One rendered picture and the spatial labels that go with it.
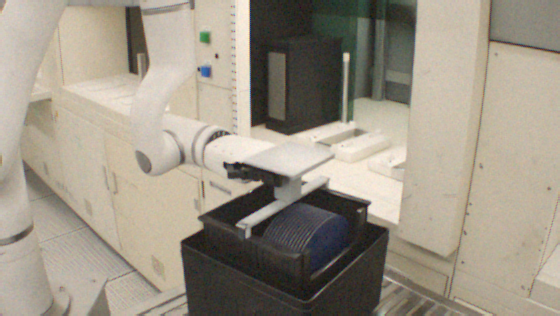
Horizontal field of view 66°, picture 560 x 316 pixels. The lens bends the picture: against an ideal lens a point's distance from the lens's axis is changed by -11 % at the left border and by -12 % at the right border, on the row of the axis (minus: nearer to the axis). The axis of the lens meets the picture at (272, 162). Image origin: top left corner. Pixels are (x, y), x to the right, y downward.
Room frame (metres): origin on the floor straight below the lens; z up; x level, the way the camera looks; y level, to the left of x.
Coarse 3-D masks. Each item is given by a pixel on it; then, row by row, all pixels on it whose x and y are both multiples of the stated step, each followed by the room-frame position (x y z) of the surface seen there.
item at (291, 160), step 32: (256, 160) 0.72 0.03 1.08; (288, 160) 0.72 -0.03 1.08; (320, 160) 0.72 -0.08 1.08; (256, 192) 0.82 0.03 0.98; (288, 192) 0.72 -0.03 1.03; (320, 192) 0.82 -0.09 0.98; (224, 224) 0.68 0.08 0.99; (256, 224) 0.82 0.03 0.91; (352, 224) 0.77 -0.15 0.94; (224, 256) 0.69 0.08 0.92; (256, 256) 0.64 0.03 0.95; (288, 256) 0.59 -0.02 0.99; (352, 256) 0.72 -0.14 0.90; (288, 288) 0.61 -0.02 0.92; (320, 288) 0.64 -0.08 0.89
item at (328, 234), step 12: (336, 216) 0.72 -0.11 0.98; (324, 228) 0.69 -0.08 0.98; (336, 228) 0.72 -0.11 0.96; (348, 228) 0.76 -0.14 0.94; (312, 240) 0.66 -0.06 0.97; (324, 240) 0.69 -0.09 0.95; (336, 240) 0.72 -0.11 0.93; (348, 240) 0.76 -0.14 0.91; (312, 252) 0.66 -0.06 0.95; (324, 252) 0.69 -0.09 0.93; (336, 252) 0.73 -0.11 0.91; (312, 264) 0.67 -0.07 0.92; (324, 264) 0.70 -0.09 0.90
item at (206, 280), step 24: (192, 240) 0.74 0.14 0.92; (384, 240) 0.74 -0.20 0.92; (192, 264) 0.69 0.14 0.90; (216, 264) 0.66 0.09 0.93; (360, 264) 0.67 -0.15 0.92; (384, 264) 0.76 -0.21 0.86; (192, 288) 0.70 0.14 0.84; (216, 288) 0.66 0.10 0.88; (240, 288) 0.62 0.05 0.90; (264, 288) 0.59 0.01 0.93; (336, 288) 0.61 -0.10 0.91; (360, 288) 0.68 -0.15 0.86; (192, 312) 0.70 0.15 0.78; (216, 312) 0.66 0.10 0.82; (240, 312) 0.63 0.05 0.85; (264, 312) 0.60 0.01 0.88; (288, 312) 0.57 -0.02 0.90; (312, 312) 0.56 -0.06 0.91; (336, 312) 0.62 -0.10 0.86; (360, 312) 0.69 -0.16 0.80
